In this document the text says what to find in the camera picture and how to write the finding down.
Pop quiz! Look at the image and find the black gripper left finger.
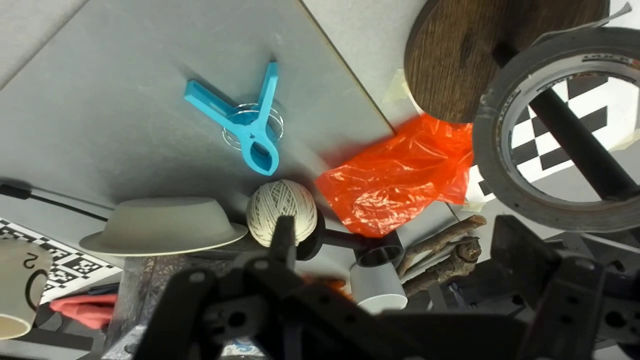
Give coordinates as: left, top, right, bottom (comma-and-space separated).
228, 214, 323, 316

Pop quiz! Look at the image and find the black ball holder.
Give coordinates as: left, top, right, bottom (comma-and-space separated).
295, 212, 406, 268

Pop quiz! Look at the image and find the white patterned ball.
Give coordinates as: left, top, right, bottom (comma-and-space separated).
245, 179, 319, 250

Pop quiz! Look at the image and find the black peg stand wooden base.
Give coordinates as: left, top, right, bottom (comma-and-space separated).
403, 0, 640, 205

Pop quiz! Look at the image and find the gray shallow bowl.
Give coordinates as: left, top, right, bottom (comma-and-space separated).
77, 197, 250, 259

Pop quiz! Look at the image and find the black white checkerboard sheet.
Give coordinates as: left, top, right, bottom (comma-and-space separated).
466, 67, 640, 208

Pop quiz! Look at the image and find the cream ceramic mug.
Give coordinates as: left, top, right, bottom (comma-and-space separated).
0, 238, 54, 342

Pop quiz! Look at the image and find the gray tape roll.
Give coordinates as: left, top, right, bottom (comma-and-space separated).
470, 2, 640, 234

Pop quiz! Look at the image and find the orange plastic bag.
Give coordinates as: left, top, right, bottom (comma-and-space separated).
314, 113, 476, 241

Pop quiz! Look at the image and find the white paper cup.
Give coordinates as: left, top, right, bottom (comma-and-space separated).
347, 262, 410, 316

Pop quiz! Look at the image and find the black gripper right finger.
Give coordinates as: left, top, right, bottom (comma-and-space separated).
490, 214, 609, 360

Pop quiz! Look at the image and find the gray mat board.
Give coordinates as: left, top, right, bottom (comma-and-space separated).
0, 0, 395, 268

